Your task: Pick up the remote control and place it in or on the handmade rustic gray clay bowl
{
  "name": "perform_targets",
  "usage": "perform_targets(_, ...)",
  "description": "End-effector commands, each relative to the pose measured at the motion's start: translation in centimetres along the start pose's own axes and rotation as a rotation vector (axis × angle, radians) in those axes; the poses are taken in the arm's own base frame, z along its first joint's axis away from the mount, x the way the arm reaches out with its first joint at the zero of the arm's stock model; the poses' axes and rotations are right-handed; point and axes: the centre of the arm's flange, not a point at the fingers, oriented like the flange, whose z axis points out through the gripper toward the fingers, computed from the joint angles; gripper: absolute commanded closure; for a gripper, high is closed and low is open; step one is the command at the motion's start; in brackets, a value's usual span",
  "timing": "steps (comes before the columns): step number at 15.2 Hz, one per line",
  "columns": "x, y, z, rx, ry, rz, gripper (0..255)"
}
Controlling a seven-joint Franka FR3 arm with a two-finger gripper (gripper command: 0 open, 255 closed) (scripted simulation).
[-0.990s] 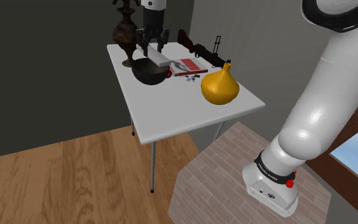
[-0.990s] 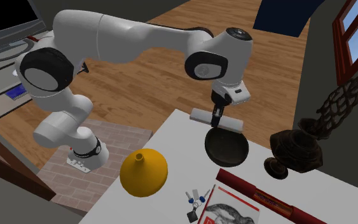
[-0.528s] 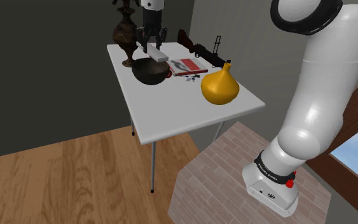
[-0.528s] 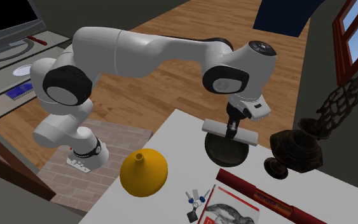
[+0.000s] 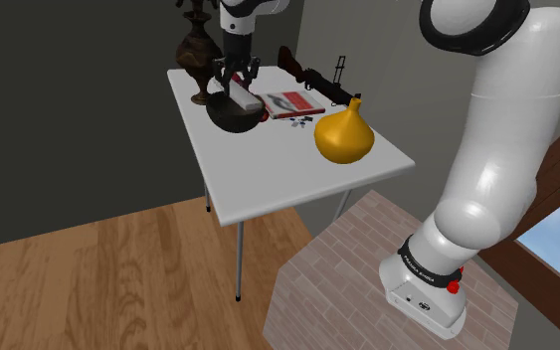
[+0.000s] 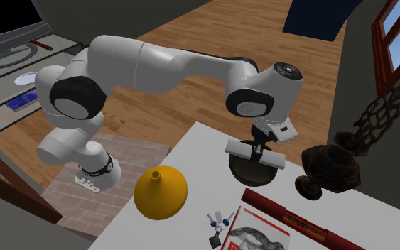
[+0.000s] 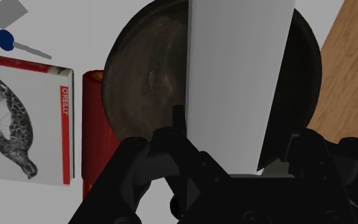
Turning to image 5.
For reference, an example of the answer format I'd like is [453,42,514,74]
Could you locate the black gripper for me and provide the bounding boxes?
[212,30,262,98]

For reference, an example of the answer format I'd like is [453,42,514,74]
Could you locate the white and red long box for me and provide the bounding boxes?
[211,73,266,111]

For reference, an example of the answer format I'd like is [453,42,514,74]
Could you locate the black bowl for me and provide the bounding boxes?
[205,89,269,134]

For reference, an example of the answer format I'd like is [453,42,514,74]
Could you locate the brown ornate metal vase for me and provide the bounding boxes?
[175,0,224,106]

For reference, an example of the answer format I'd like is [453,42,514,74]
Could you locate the red and white book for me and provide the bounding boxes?
[254,89,327,120]

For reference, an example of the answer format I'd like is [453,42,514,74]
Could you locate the dark brown toy rifle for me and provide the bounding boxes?
[277,45,363,107]

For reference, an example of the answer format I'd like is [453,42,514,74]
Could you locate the white table with metal legs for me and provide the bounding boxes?
[166,65,417,303]

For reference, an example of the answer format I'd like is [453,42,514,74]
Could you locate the yellow gourd shaped vase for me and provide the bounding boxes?
[313,96,376,165]

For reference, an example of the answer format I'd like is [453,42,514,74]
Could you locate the brick patterned robot stand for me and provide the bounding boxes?
[262,189,520,350]

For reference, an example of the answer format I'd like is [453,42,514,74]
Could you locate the wooden framed window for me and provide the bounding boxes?
[476,107,560,350]

